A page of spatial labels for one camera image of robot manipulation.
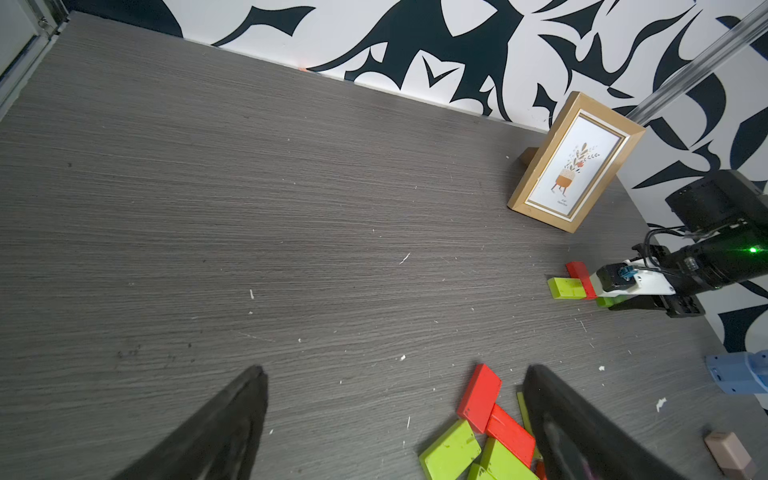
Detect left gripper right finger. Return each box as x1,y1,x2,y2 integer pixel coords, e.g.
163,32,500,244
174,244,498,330
522,364,682,479

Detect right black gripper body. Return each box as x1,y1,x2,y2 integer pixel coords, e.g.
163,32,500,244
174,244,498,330
608,294,706,318

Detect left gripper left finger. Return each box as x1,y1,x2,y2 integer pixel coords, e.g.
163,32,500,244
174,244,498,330
115,365,268,479

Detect dark green block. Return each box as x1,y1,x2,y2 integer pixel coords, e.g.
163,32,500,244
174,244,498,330
596,296,627,308

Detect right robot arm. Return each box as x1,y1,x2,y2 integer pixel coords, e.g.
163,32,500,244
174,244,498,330
591,170,767,318

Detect red block pile middle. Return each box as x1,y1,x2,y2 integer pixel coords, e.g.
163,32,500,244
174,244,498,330
486,404,536,467

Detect lime block pair centre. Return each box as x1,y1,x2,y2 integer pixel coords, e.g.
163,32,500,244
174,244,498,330
467,438,538,480

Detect pink beige small box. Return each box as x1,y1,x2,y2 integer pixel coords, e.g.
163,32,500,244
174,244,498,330
704,432,757,480

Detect wooden picture frame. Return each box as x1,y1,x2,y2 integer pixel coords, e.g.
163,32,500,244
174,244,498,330
508,91,645,233

